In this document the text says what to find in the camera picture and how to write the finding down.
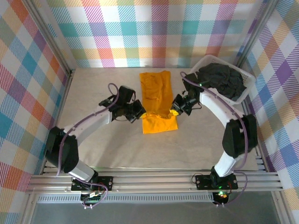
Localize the yellow t-shirt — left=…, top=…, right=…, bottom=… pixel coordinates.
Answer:
left=139, top=70, right=179, bottom=135

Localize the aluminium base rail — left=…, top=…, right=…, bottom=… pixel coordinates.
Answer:
left=25, top=167, right=285, bottom=194

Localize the aluminium frame post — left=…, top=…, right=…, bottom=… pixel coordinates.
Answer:
left=235, top=0, right=280, bottom=68
left=22, top=0, right=75, bottom=75

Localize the black t-shirt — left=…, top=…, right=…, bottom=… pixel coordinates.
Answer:
left=195, top=62, right=248, bottom=101

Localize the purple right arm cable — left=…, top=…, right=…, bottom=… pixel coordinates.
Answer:
left=180, top=71, right=249, bottom=207

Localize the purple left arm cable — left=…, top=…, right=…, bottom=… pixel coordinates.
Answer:
left=56, top=83, right=122, bottom=210

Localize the white perforated plastic basket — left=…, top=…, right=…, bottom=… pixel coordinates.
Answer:
left=189, top=55, right=256, bottom=105

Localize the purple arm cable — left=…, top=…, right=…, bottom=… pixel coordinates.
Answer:
left=180, top=71, right=249, bottom=207
left=56, top=83, right=122, bottom=210

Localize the grey slotted cable duct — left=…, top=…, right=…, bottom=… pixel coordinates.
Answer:
left=37, top=195, right=214, bottom=203

